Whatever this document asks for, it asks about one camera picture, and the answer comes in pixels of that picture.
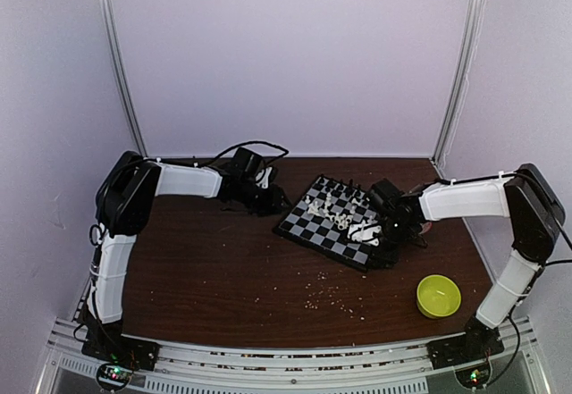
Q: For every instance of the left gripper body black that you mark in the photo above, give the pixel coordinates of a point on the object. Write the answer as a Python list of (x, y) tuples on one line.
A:
[(257, 202)]

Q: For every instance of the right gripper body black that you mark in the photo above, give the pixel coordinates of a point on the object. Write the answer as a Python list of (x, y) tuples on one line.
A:
[(393, 231)]

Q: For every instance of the black white chessboard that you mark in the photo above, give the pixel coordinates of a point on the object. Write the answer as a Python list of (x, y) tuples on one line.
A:
[(309, 225)]

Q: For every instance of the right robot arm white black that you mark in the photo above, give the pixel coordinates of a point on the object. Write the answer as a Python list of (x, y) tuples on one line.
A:
[(531, 213)]

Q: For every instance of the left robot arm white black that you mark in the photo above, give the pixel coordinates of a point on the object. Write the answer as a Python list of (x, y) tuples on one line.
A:
[(125, 199)]

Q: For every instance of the cluster white chess piece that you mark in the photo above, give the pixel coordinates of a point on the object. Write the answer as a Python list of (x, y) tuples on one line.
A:
[(342, 221)]

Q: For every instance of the white king chess piece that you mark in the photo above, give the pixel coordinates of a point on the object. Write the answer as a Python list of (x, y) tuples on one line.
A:
[(328, 201)]

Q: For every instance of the patterned blue red bowl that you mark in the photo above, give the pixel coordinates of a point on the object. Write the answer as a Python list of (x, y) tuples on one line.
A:
[(426, 227)]

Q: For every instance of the yellow-green bowl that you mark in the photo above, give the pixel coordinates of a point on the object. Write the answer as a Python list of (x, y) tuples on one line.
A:
[(437, 296)]

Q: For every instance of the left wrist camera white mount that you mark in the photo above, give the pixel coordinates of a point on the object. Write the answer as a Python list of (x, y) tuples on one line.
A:
[(266, 177)]

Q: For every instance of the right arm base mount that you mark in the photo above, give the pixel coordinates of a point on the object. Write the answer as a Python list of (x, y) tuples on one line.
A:
[(468, 355)]

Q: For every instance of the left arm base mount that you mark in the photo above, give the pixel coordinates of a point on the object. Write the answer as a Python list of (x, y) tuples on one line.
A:
[(119, 365)]

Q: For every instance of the left aluminium frame post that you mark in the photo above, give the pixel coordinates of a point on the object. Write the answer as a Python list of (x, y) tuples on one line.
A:
[(120, 76)]

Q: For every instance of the aluminium frame post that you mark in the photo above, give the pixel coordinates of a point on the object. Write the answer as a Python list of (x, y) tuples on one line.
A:
[(460, 82), (120, 76)]

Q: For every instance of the right aluminium frame post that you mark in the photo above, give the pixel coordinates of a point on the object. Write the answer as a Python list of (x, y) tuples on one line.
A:
[(460, 82)]

